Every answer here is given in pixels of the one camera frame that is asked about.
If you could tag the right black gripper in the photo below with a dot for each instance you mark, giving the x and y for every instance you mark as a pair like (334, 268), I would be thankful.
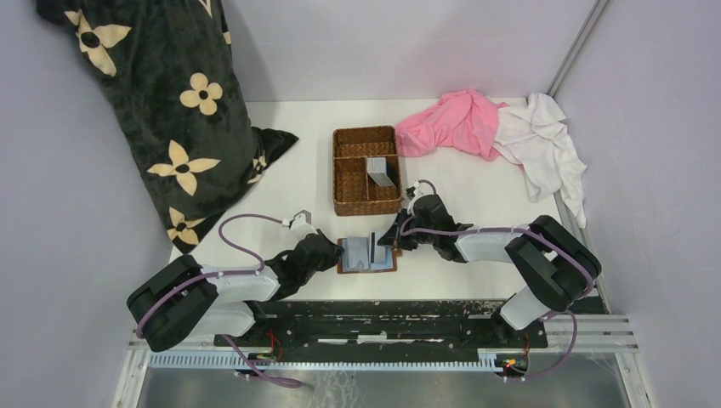
(392, 237)

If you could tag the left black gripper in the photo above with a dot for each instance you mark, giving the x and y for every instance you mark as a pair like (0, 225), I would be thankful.
(333, 254)

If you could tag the white credit card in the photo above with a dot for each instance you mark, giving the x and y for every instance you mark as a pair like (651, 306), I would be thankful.
(356, 254)

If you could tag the brown leather card holder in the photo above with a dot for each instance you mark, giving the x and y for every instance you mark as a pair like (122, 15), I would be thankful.
(376, 268)

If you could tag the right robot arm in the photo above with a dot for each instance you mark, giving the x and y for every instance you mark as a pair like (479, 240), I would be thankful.
(556, 267)

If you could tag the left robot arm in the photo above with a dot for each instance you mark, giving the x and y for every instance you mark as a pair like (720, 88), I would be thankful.
(187, 299)

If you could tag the grey card stack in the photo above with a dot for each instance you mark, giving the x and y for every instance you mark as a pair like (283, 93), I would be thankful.
(381, 171)

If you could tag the brown woven basket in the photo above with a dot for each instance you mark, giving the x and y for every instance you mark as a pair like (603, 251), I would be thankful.
(354, 193)

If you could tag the pink cloth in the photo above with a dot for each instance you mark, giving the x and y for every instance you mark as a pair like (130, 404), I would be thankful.
(465, 120)

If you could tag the white cloth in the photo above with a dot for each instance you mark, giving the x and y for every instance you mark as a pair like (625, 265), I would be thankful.
(535, 137)

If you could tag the black floral pillow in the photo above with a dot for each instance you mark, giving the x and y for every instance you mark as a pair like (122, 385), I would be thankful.
(166, 68)

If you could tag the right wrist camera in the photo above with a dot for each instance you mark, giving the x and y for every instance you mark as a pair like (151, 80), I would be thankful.
(419, 188)

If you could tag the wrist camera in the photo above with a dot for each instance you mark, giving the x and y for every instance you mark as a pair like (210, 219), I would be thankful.
(419, 188)
(300, 225)

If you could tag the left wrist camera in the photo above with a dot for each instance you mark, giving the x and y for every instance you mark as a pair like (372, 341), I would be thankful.
(300, 225)

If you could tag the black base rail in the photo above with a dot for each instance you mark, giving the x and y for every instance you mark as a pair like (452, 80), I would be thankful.
(442, 324)

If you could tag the grey cable duct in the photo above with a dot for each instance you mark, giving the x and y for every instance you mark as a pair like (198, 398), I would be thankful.
(231, 360)

